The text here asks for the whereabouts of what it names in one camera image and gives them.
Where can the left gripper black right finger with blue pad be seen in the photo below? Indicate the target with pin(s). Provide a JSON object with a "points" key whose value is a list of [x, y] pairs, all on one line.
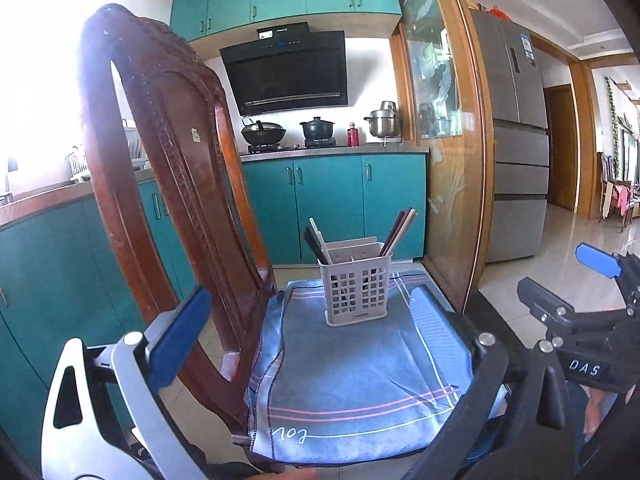
{"points": [[510, 414]]}

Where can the steel stock pot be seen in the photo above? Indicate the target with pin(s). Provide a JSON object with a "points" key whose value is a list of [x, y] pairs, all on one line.
{"points": [[384, 122]]}

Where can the black pot with lid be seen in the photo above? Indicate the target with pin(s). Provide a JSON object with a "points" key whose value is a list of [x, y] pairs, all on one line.
{"points": [[317, 129]]}

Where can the wooden glass sliding door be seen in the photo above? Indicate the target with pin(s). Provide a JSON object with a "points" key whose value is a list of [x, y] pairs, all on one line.
{"points": [[444, 104]]}

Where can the red chopstick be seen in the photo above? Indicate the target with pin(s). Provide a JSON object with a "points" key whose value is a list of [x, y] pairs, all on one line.
{"points": [[398, 222]]}

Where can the brown wooden chair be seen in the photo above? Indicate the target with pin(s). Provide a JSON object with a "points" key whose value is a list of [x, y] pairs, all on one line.
{"points": [[209, 339]]}

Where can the blue striped cloth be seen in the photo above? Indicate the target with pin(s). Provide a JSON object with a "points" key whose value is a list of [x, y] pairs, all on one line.
{"points": [[329, 396]]}

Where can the red bottle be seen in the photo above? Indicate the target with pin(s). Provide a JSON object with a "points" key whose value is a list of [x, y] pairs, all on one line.
{"points": [[352, 135]]}

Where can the cream chopstick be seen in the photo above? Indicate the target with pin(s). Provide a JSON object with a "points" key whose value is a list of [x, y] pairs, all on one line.
{"points": [[401, 232]]}

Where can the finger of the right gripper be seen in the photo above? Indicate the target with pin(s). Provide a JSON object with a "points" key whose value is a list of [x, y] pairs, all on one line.
{"points": [[623, 269], [601, 330]]}

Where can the black range hood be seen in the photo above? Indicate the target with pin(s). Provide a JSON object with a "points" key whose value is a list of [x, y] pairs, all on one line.
{"points": [[287, 71]]}

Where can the person's hand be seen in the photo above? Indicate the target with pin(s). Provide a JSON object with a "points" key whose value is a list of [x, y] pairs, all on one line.
{"points": [[599, 403]]}

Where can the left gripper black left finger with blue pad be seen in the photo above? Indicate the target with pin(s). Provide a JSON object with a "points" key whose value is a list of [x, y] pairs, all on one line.
{"points": [[81, 437]]}

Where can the white plastic utensil basket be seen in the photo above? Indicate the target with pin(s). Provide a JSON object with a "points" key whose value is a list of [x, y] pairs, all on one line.
{"points": [[355, 281]]}

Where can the dark brown chopstick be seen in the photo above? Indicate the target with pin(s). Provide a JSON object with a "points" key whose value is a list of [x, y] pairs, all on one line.
{"points": [[312, 242]]}

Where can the white chopstick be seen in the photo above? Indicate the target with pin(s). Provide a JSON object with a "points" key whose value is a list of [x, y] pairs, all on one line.
{"points": [[320, 241]]}

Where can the black wok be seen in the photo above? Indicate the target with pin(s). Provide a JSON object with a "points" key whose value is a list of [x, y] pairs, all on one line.
{"points": [[263, 133]]}

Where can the grey refrigerator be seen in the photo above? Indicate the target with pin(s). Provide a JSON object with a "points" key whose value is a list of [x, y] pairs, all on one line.
{"points": [[521, 141]]}

